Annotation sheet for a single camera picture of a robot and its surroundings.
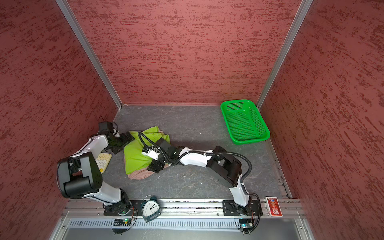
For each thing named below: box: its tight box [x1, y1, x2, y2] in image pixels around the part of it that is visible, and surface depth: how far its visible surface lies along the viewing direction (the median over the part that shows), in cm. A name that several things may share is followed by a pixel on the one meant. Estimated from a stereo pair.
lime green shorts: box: [124, 126, 171, 174], surface depth 83 cm
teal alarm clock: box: [141, 195, 162, 222], surface depth 72 cm
